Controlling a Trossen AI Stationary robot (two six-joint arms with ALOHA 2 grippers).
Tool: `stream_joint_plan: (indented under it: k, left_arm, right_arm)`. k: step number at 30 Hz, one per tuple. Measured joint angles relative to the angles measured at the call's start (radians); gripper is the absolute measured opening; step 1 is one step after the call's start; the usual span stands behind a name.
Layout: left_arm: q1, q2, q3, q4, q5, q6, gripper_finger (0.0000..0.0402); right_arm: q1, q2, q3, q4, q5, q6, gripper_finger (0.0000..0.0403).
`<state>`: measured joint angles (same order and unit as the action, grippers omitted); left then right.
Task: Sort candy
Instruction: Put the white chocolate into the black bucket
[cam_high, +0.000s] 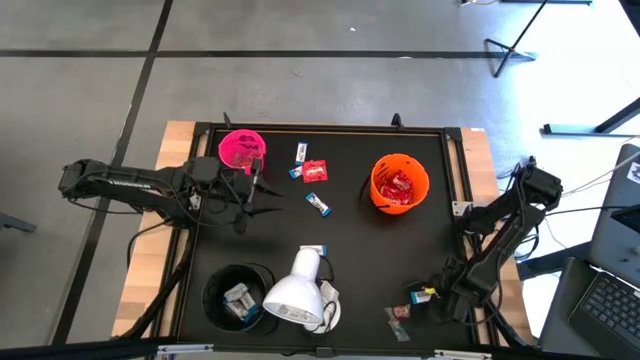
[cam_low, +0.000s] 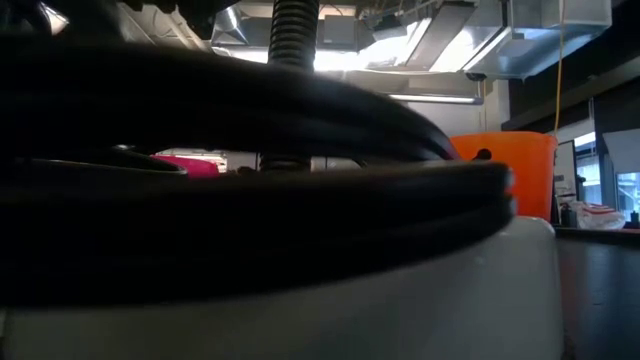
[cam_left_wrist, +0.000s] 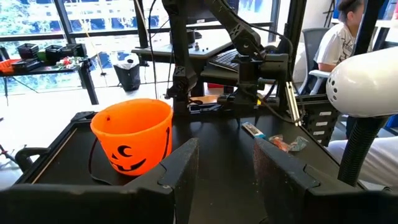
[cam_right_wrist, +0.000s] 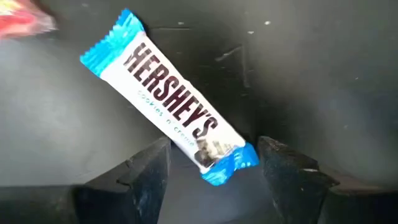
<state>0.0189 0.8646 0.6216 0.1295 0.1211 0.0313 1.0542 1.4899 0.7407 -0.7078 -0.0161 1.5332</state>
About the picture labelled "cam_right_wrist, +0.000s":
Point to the black table mat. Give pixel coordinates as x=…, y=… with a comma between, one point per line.
x=311, y=77

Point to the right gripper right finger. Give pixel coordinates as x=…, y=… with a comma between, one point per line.
x=304, y=193

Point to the white blue Hershey's bar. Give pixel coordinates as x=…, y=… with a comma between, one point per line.
x=168, y=96

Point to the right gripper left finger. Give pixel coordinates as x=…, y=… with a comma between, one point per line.
x=118, y=199

